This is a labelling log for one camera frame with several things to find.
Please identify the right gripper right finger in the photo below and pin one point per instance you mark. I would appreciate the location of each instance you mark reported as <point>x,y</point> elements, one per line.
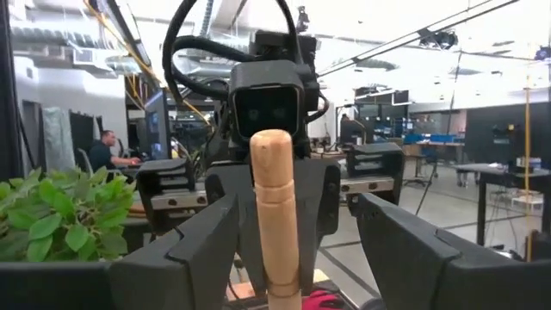
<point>430,280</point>

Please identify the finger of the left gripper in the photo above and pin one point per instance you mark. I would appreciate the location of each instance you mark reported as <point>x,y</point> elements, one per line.
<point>247,224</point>
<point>318,202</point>

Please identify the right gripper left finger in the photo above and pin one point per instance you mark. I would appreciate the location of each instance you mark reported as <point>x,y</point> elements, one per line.
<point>172,284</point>

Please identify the red black gardening glove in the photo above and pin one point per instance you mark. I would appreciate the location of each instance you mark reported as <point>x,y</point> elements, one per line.
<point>323,301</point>

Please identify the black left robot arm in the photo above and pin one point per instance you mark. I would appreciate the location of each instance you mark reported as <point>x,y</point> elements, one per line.
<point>280,45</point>

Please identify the black computer monitor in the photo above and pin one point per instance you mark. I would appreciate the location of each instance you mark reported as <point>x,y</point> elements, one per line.
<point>157,125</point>

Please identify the person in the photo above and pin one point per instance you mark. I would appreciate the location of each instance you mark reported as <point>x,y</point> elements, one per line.
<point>103,155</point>

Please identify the green leafy plant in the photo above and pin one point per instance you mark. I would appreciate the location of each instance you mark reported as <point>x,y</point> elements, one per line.
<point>64,215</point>

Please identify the black desk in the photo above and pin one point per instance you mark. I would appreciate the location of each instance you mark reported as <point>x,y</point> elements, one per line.
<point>495,169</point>

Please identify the black curtain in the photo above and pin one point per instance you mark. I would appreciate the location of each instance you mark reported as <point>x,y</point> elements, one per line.
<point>8,86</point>

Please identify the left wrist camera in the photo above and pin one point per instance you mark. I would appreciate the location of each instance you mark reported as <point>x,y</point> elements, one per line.
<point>267,107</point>

